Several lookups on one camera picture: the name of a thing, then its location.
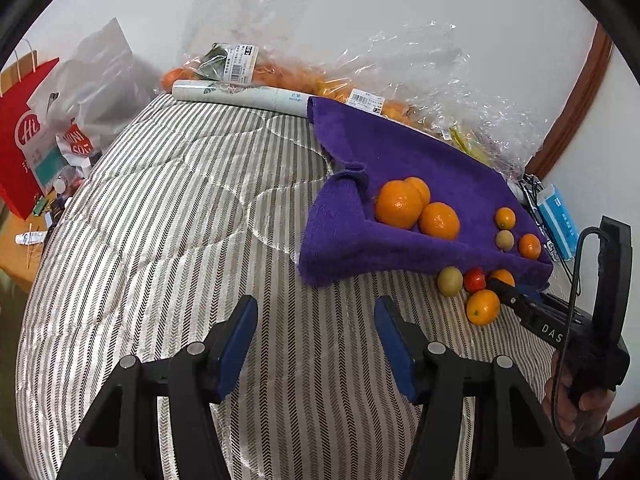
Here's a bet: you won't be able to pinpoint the small orange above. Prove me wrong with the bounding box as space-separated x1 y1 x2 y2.
465 289 500 326
494 207 516 231
489 269 515 287

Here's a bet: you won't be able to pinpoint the small red tomato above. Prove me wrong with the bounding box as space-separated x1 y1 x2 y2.
463 268 486 294

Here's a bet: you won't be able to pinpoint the large mandarin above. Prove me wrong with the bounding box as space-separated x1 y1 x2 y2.
518 233 542 260
418 202 460 240

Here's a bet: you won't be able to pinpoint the green-brown round fruit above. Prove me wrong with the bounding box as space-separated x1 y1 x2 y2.
437 266 463 297

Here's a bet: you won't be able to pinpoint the oval orange fruit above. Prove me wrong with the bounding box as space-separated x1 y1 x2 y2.
404 177 431 206

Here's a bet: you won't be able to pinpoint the large orange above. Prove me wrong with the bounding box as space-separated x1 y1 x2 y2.
374 180 425 230

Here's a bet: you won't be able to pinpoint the person's right hand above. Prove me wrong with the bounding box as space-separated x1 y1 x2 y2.
541 351 616 442

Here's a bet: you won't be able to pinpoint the blue tissue box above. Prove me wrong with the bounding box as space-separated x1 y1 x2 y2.
536 184 579 261

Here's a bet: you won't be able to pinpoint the patterned black white pouch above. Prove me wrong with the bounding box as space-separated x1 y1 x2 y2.
518 174 561 262

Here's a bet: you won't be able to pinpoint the purple towel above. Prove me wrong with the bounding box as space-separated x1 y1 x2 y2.
298 98 552 288

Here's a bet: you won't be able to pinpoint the white small tube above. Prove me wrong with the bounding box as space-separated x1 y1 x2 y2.
14 231 48 246

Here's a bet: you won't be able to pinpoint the wooden side table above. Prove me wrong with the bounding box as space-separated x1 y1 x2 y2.
0 208 46 292

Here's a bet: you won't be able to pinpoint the clear bag of yellow fruit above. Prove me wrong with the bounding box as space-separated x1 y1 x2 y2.
424 84 551 181

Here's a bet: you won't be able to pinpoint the striped quilted mattress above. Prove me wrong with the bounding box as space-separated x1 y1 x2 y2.
15 94 552 479

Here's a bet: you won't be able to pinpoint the clear bag of small oranges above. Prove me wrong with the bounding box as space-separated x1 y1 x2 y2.
317 21 473 134

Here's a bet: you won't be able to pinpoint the red paper shopping bag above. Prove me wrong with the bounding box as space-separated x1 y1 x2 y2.
0 40 60 220

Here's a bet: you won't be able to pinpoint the white rolled paper tube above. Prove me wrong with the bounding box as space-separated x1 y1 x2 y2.
171 79 310 118

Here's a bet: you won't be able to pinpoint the grey plastic bag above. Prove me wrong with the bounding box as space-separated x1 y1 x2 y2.
27 16 162 196

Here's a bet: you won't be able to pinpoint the clear bag of mandarins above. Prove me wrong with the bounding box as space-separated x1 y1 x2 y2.
160 0 322 93

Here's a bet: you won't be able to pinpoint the black cables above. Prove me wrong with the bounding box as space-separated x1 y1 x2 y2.
514 173 609 456

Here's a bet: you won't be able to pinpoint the brown wooden door frame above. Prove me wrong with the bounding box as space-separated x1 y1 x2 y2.
526 23 613 179

